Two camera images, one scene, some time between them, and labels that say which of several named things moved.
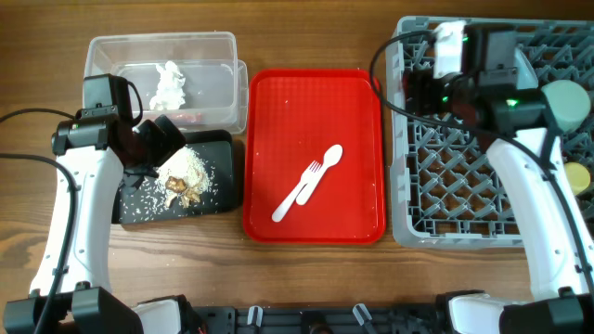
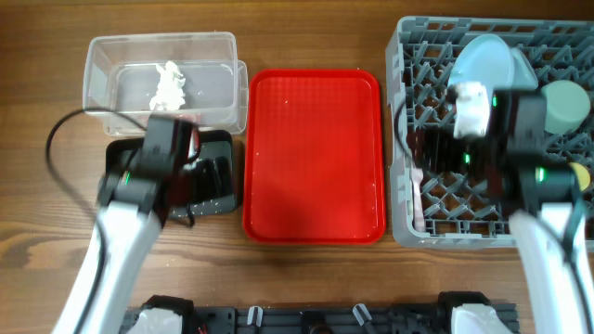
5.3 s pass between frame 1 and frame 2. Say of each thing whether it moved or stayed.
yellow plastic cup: stayed
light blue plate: moved
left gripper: moved
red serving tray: stayed
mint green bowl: stayed
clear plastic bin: stayed
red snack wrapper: stayed
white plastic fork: moved
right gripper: moved
